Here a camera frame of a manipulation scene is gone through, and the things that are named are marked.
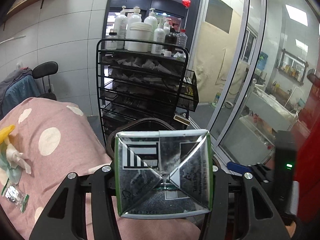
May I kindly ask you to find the green silver drink carton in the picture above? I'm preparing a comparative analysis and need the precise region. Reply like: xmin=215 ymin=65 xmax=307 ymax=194
xmin=114 ymin=129 xmax=214 ymax=219

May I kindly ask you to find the white tissue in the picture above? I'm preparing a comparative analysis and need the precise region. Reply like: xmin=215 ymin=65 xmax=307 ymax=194
xmin=4 ymin=138 xmax=31 ymax=174

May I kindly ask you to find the dark brown trash bin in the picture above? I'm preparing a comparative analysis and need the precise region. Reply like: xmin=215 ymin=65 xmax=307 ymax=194
xmin=106 ymin=118 xmax=175 ymax=160

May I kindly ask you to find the right hand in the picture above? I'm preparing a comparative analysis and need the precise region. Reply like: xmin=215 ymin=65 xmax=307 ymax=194
xmin=285 ymin=221 xmax=297 ymax=238

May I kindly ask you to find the green crumpled paper towel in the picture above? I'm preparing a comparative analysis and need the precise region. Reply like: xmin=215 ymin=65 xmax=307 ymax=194
xmin=1 ymin=153 xmax=22 ymax=185

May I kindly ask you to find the pink polka dot bedspread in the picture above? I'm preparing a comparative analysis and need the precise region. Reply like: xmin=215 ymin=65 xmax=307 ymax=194
xmin=1 ymin=98 xmax=200 ymax=239

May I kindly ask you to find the glass sliding door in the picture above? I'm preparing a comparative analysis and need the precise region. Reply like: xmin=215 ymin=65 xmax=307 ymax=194
xmin=208 ymin=0 xmax=319 ymax=165

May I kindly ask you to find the small white jar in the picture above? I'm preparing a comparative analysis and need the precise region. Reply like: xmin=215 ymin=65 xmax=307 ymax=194
xmin=163 ymin=50 xmax=171 ymax=57

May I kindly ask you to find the clear plastic bottle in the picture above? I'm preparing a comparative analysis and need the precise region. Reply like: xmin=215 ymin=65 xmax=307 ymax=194
xmin=176 ymin=29 xmax=188 ymax=48

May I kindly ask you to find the dark brown glass bottle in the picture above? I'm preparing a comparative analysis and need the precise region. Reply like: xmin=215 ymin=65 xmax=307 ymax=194
xmin=164 ymin=27 xmax=177 ymax=53

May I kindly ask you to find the grey blanket on bed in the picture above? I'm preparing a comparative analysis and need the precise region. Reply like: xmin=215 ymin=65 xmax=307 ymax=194
xmin=0 ymin=68 xmax=33 ymax=100

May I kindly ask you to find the large white tub jar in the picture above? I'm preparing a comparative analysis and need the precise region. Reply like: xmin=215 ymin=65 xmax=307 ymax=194
xmin=127 ymin=22 xmax=152 ymax=53

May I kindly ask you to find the red hanging ornament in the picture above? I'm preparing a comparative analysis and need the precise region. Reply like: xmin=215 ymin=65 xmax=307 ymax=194
xmin=182 ymin=0 xmax=191 ymax=9

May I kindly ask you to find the white pump bottle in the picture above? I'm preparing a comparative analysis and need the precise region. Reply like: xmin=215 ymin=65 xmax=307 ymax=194
xmin=114 ymin=5 xmax=127 ymax=49

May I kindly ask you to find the black side wire basket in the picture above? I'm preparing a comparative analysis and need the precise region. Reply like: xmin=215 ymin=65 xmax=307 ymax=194
xmin=177 ymin=70 xmax=199 ymax=112

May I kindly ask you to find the black wire trolley rack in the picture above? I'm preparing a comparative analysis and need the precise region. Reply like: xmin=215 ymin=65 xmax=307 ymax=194
xmin=95 ymin=38 xmax=189 ymax=139

